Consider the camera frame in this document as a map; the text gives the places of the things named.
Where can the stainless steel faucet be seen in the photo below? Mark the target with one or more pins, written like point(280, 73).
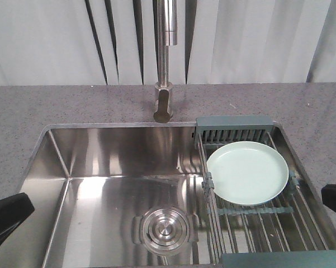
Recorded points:
point(167, 36)

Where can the round steel sink drain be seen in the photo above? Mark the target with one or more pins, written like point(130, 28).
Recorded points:
point(165, 230)

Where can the grey metal dish rack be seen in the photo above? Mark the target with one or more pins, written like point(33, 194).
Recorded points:
point(291, 230)

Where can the white pleated curtain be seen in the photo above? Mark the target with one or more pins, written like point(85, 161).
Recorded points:
point(218, 42)

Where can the stainless steel sink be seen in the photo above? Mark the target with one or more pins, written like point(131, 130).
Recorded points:
point(87, 183)

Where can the light green round plate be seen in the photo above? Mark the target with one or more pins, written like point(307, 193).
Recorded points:
point(248, 173)

